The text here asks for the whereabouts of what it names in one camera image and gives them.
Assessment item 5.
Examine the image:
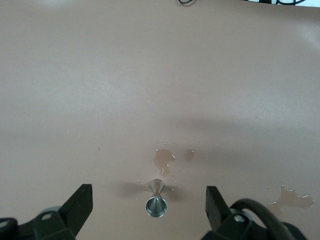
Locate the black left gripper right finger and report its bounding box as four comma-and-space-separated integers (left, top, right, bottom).
203, 185, 308, 240

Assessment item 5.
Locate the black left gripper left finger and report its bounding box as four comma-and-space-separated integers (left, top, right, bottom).
0, 183, 94, 240

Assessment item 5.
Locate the steel jigger measuring cup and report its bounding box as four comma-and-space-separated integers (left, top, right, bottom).
145, 178, 168, 218

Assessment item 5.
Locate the wide branched liquid puddle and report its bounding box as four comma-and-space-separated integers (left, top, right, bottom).
268, 184, 316, 216

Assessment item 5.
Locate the kidney-shaped liquid puddle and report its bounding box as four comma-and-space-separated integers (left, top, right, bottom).
153, 148, 177, 176

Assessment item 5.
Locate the brown table mat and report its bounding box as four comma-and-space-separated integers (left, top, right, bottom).
0, 0, 320, 240

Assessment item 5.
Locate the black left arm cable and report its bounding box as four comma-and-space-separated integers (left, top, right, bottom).
228, 198, 298, 240

